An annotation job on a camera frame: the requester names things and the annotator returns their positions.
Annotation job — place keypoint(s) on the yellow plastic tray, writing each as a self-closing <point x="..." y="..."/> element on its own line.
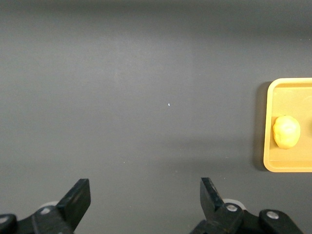
<point x="292" y="126"/>

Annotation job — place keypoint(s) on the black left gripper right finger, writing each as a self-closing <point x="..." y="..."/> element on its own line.
<point x="219" y="212"/>

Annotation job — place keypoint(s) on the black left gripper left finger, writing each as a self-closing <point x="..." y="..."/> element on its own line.
<point x="70" y="207"/>

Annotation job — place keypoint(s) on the yellow potato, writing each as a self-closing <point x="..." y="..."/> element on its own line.
<point x="287" y="131"/>

